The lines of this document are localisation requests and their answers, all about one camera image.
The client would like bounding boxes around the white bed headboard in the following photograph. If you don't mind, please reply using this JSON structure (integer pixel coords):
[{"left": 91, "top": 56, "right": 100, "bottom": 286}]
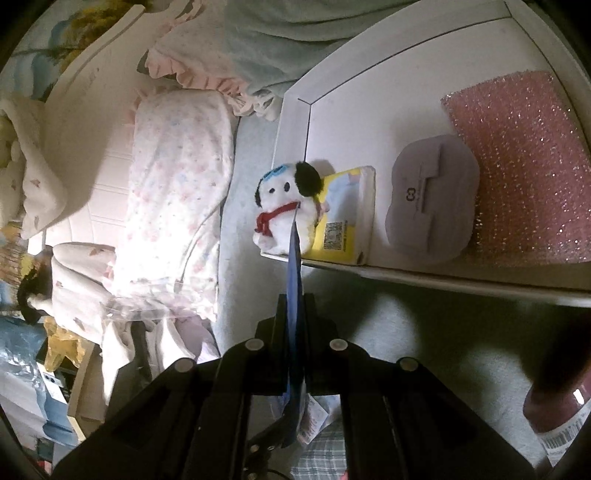
[{"left": 27, "top": 4, "right": 153, "bottom": 259}]

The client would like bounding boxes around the yellow tissue packet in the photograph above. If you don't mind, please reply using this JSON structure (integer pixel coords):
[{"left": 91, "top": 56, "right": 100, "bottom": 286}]
[{"left": 304, "top": 166, "right": 376, "bottom": 266}]

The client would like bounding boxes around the maroon plastic bottle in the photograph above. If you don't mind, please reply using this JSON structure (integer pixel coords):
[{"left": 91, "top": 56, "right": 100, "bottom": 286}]
[{"left": 523, "top": 365, "right": 590, "bottom": 467}]

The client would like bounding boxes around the blue packet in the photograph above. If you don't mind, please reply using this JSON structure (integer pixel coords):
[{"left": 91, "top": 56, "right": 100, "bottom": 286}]
[{"left": 281, "top": 206, "right": 304, "bottom": 448}]

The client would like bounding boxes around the lilac cloud-shaped pad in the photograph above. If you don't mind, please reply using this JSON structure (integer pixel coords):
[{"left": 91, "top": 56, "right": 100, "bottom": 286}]
[{"left": 385, "top": 135, "right": 480, "bottom": 265}]

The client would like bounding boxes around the white cardboard box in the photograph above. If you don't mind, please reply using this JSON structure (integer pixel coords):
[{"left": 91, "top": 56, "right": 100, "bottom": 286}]
[{"left": 273, "top": 1, "right": 590, "bottom": 307}]

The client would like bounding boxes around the pink ruffled pillow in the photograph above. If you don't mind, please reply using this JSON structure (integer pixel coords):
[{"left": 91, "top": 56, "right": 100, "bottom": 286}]
[{"left": 137, "top": 1, "right": 281, "bottom": 121}]

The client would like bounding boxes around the cream floral blanket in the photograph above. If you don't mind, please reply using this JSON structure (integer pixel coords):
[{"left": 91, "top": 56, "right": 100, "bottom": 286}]
[{"left": 1, "top": 92, "right": 67, "bottom": 240}]

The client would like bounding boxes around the white dog plush toy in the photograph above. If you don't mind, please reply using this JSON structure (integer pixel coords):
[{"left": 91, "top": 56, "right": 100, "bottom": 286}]
[{"left": 252, "top": 162, "right": 324, "bottom": 256}]

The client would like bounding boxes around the white floral pillow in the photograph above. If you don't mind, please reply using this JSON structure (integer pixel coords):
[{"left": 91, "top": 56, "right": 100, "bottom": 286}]
[{"left": 112, "top": 90, "right": 235, "bottom": 321}]

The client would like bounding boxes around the pink glitter sponge pad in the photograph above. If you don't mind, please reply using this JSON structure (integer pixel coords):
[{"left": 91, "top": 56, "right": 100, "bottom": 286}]
[{"left": 441, "top": 71, "right": 590, "bottom": 267}]

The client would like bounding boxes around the grey-green fleece blanket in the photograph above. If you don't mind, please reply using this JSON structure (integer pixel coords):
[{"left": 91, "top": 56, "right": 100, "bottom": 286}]
[{"left": 224, "top": 0, "right": 411, "bottom": 97}]

